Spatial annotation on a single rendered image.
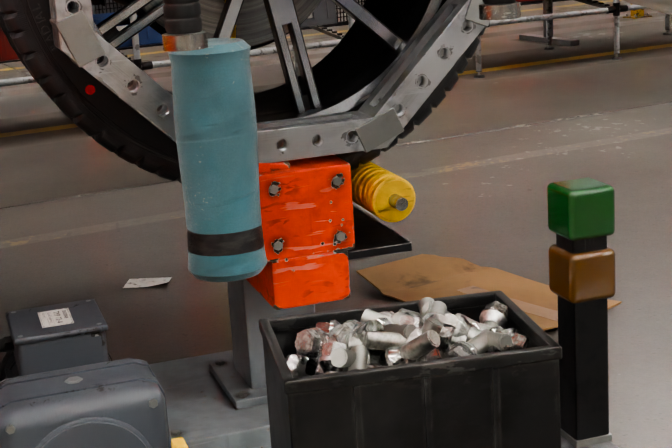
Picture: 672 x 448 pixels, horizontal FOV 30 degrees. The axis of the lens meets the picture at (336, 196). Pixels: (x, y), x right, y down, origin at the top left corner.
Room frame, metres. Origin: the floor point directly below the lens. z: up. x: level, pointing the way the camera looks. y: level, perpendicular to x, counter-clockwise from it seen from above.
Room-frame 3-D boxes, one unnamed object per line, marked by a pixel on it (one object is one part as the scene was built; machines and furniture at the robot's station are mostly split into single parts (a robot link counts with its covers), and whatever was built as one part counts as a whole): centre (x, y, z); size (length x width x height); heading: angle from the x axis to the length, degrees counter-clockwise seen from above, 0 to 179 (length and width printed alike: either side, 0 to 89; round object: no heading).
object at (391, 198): (1.64, -0.04, 0.51); 0.29 x 0.06 x 0.06; 18
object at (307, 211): (1.54, 0.06, 0.48); 0.16 x 0.12 x 0.17; 18
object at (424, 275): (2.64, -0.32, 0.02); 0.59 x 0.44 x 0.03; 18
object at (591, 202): (0.93, -0.19, 0.64); 0.04 x 0.04 x 0.04; 18
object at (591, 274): (0.93, -0.19, 0.59); 0.04 x 0.04 x 0.04; 18
